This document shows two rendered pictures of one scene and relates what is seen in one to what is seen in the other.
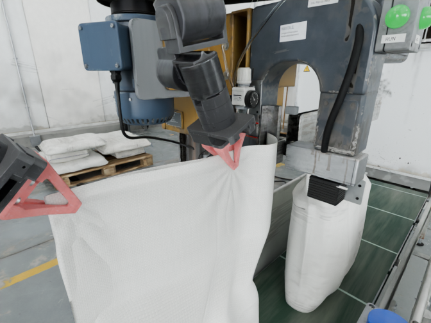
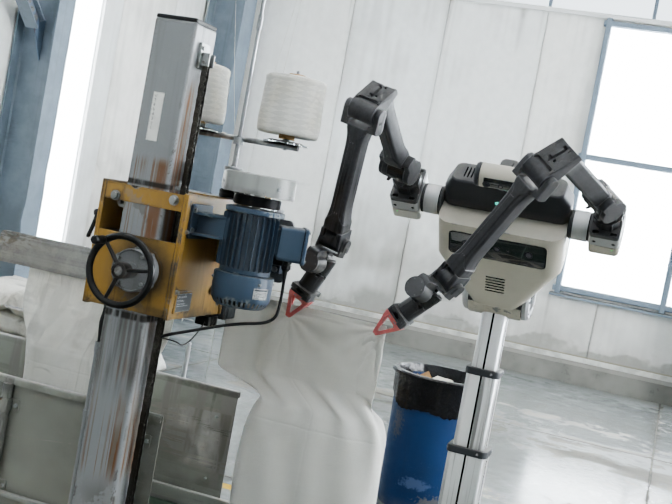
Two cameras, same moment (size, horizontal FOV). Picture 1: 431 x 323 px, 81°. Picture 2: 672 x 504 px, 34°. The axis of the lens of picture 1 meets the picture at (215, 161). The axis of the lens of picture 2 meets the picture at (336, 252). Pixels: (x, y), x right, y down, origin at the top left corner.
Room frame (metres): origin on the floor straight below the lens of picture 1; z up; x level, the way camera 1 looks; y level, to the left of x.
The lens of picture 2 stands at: (1.80, 2.68, 1.40)
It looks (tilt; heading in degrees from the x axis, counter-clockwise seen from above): 3 degrees down; 242
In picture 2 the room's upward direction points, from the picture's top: 10 degrees clockwise
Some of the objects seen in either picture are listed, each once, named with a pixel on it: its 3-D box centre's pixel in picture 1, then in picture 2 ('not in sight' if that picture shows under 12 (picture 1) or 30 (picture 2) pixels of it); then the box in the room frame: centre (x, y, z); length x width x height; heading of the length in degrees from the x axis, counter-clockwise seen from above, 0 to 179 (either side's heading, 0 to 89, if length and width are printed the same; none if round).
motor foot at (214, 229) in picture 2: not in sight; (215, 224); (0.78, 0.15, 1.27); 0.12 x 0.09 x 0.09; 44
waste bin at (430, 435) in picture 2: not in sight; (430, 439); (-1.22, -1.61, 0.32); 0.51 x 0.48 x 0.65; 44
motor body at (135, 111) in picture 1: (142, 74); (247, 257); (0.69, 0.19, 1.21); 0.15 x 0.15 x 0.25
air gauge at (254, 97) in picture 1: (251, 99); not in sight; (0.55, -0.08, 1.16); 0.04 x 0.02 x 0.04; 134
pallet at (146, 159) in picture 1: (97, 162); not in sight; (3.21, 1.59, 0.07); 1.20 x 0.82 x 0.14; 134
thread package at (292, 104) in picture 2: not in sight; (292, 107); (0.59, 0.08, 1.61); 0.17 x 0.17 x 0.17
